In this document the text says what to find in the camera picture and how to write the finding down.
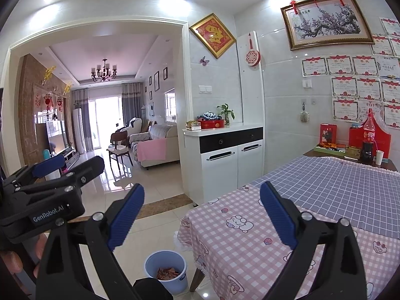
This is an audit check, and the white television cabinet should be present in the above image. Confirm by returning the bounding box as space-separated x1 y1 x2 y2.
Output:
47 148 77 180

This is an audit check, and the red hanging fan ornament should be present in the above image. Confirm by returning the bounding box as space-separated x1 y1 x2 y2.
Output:
245 33 261 68

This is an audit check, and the wall hook hanger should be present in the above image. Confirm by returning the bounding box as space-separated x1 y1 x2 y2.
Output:
299 99 310 122

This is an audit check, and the white armchair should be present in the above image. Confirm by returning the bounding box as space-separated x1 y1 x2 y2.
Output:
120 117 143 146

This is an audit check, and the white black sideboard cabinet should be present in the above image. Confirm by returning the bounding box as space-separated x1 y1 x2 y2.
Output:
183 123 265 207

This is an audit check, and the red card box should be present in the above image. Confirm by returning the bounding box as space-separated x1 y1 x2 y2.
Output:
319 124 338 146

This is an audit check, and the beige sofa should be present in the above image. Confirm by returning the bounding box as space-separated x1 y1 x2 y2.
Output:
129 123 182 171

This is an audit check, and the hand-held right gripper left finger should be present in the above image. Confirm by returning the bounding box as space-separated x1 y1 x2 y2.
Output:
36 183 146 300

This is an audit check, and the living room window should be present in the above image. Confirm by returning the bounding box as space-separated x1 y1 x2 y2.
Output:
164 89 178 122

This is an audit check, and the flat screen television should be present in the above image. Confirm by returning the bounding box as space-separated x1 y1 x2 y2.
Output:
36 120 68 160

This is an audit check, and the blue grey checked tablecloth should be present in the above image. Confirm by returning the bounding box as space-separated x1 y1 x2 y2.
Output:
247 154 400 241

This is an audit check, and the wooden table leg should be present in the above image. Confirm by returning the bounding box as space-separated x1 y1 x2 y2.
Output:
189 267 205 293

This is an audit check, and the pink checked tablecloth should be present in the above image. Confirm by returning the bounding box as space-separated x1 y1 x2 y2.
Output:
177 184 400 300

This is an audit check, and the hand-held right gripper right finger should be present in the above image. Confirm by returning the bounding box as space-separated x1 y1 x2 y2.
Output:
259 181 367 300

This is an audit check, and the pink blanket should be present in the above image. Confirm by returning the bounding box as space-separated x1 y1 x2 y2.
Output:
137 139 168 161

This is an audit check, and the light blue plastic bin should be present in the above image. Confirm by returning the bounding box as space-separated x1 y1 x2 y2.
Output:
144 250 188 294

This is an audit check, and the dark wooden chair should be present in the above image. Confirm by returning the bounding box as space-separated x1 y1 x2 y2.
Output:
107 130 133 176

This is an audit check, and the brown doormat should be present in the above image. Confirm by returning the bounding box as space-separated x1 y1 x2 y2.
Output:
134 194 194 221

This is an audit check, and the green potted plant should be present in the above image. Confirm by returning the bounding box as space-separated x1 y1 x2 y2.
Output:
217 103 235 126

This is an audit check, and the blue white cloth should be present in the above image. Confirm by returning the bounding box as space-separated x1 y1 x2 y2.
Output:
197 111 221 121

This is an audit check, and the black chandelier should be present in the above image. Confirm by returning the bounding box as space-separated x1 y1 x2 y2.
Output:
90 59 118 83

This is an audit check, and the cola bottle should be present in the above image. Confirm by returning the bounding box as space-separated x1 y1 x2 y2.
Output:
362 108 377 165

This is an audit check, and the red gift box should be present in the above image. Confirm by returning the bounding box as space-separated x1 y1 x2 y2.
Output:
348 114 392 160

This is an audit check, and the group of wall picture frames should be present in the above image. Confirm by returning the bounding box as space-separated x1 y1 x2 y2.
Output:
144 67 169 101

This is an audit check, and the framed plum blossom painting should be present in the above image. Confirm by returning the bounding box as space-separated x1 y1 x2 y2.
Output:
280 0 376 51

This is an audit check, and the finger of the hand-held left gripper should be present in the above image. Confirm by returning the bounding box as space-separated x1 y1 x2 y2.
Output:
3 154 66 192
16 155 105 195

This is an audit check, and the group of award certificates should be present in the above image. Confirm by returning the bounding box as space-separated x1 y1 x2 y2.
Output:
301 17 400 130

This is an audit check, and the white standing air conditioner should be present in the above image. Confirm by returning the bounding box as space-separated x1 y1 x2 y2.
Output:
72 109 86 154

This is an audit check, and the green tray box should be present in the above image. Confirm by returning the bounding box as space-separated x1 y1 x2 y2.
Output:
313 143 347 158

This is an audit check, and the gold box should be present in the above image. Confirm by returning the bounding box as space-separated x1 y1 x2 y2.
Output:
344 146 363 160

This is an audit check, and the red diamond framed picture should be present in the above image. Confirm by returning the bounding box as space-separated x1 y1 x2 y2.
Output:
189 13 237 59

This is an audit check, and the red tin box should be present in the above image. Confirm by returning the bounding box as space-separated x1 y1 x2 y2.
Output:
200 119 225 129

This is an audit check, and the person's left hand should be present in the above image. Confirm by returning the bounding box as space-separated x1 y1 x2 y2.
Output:
0 233 50 281

